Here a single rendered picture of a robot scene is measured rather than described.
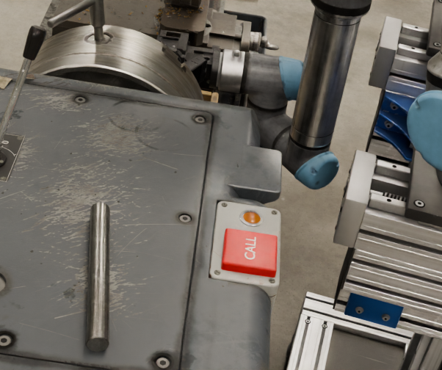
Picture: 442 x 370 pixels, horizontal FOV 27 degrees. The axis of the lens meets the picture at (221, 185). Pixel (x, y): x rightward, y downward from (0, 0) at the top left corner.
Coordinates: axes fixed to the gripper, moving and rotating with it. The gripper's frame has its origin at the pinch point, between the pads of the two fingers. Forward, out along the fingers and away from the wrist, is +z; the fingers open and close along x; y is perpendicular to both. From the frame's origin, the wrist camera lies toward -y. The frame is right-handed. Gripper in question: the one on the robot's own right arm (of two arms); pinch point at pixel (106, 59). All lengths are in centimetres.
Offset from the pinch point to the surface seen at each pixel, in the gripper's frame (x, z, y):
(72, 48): 15.5, 2.0, -22.4
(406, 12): -117, -106, 261
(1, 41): -110, 68, 176
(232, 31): -12.3, -21.9, 37.5
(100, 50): 16.4, -2.4, -23.3
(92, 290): 21, -11, -76
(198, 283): 19, -21, -71
